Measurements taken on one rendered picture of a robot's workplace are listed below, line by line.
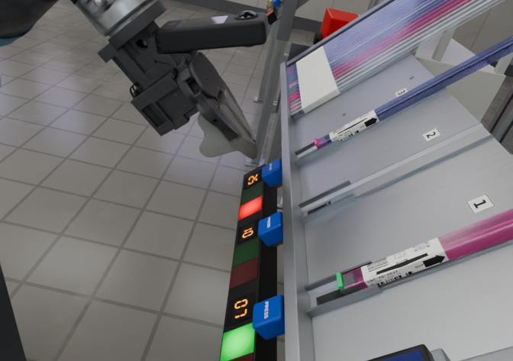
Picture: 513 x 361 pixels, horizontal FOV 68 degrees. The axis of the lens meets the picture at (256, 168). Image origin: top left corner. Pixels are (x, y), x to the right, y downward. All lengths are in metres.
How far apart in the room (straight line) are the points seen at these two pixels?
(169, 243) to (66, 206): 0.40
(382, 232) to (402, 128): 0.14
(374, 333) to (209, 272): 1.02
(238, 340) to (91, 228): 1.09
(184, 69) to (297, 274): 0.24
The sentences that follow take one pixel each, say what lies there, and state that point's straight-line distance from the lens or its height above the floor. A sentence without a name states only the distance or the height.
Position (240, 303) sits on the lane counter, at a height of 0.66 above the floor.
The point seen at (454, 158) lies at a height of 0.83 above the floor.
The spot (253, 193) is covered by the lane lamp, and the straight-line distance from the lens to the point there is 0.52.
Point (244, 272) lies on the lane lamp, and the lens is 0.42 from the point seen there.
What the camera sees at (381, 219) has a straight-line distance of 0.36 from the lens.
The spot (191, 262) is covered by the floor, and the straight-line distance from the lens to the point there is 1.30.
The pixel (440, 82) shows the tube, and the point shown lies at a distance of 0.48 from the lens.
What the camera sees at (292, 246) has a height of 0.73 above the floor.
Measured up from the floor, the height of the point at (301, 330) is 0.73.
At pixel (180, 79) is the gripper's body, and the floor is 0.81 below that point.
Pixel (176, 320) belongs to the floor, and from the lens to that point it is 1.17.
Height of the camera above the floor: 0.97
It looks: 33 degrees down
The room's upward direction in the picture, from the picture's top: 13 degrees clockwise
